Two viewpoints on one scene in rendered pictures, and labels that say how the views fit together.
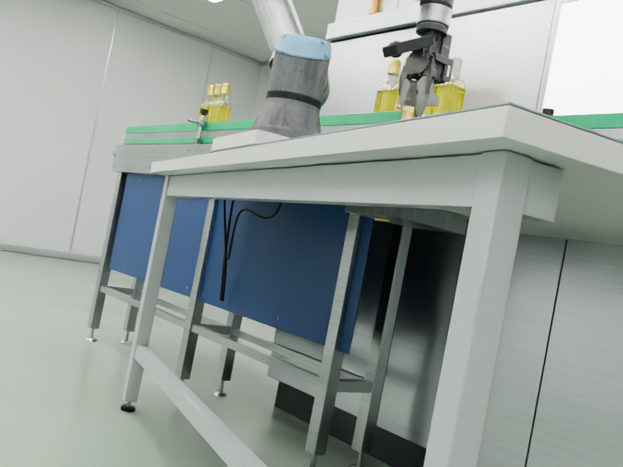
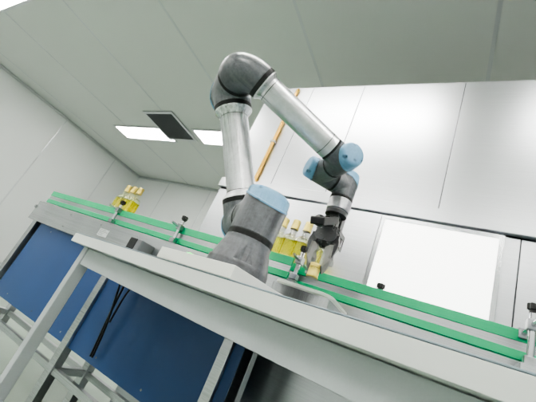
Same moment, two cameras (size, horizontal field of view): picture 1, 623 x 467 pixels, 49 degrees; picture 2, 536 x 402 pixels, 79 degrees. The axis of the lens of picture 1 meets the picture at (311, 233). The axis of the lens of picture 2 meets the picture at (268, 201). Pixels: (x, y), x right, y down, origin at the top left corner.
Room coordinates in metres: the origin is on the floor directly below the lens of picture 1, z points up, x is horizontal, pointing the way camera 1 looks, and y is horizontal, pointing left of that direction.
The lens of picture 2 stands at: (0.67, 0.31, 0.68)
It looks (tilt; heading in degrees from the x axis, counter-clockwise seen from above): 21 degrees up; 343
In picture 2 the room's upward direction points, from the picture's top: 24 degrees clockwise
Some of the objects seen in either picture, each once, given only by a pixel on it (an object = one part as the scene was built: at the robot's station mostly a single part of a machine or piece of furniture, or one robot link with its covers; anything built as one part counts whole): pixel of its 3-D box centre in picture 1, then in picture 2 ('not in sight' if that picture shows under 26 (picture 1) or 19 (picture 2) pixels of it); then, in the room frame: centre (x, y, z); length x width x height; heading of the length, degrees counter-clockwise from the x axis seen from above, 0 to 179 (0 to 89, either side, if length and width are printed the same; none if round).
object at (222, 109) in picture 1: (220, 118); (129, 208); (2.70, 0.44, 1.02); 0.06 x 0.06 x 0.28; 39
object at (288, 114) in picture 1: (289, 121); (242, 255); (1.41, 0.09, 0.83); 0.15 x 0.15 x 0.10
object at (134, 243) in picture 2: not in sight; (138, 250); (2.20, 0.29, 0.79); 0.08 x 0.08 x 0.08; 39
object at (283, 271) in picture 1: (229, 243); (109, 303); (2.42, 0.28, 0.54); 1.59 x 0.18 x 0.43; 39
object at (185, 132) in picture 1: (225, 132); (136, 222); (2.39, 0.36, 0.93); 1.75 x 0.01 x 0.08; 39
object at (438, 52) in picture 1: (429, 55); (331, 230); (1.54, -0.19, 1.06); 0.09 x 0.08 x 0.12; 127
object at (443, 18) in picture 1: (432, 19); (337, 206); (1.53, -0.18, 1.14); 0.08 x 0.08 x 0.05
